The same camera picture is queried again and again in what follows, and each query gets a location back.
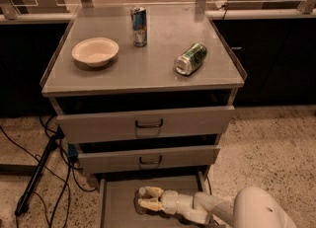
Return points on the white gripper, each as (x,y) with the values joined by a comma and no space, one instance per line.
(170,201)

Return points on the clear plastic water bottle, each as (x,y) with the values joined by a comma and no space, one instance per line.
(141,195)

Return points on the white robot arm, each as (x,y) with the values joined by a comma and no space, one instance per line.
(252,208)

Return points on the grey bottom drawer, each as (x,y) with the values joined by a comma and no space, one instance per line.
(118,191)

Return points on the grey drawer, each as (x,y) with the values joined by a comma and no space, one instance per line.
(87,128)
(118,191)
(122,161)

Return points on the grey middle drawer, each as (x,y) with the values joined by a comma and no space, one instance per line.
(122,161)

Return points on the grey top drawer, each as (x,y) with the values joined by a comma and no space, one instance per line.
(87,128)

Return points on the grey drawer cabinet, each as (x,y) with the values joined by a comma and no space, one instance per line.
(143,78)

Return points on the blue box under cabinet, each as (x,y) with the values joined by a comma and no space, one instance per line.
(72,152)

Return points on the black bar on floor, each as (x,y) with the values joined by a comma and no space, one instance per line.
(22,205)

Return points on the green soda can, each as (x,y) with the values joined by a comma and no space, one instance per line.
(191,60)

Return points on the white bowl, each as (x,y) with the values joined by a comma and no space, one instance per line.
(95,52)

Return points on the blue silver energy drink can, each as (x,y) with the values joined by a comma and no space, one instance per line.
(139,25)

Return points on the black middle drawer handle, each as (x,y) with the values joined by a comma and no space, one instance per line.
(150,161)

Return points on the black drawer handle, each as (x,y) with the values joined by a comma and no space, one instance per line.
(146,125)
(150,161)

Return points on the black top drawer handle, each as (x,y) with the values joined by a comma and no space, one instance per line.
(146,125)

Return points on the far left metal bracket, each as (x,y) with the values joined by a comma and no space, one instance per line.
(9,10)

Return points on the metal bracket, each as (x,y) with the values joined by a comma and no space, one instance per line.
(306,6)
(9,10)

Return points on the far right metal bracket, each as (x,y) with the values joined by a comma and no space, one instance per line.
(306,6)

